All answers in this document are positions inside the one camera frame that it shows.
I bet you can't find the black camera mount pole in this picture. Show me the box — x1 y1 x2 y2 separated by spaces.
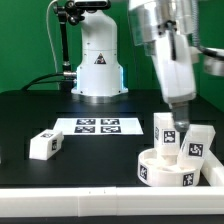
53 0 86 81

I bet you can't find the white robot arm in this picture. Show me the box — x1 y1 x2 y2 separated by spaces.
74 0 224 132

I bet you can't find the white cable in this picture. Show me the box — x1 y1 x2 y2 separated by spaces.
46 0 60 74

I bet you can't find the white marker sheet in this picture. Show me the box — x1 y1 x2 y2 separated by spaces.
54 118 143 135

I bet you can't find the white right fence bar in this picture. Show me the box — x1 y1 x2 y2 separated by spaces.
200 151 224 187

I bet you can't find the white front fence bar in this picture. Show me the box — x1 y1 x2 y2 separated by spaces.
0 187 224 218

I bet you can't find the black cable bundle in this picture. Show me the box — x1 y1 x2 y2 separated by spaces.
21 70 78 92

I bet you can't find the white fence bar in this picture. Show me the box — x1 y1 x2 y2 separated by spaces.
200 151 224 187
0 187 224 218

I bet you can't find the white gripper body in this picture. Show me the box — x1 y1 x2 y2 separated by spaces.
152 34 196 107

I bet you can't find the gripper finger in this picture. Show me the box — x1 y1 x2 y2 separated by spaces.
171 102 190 132

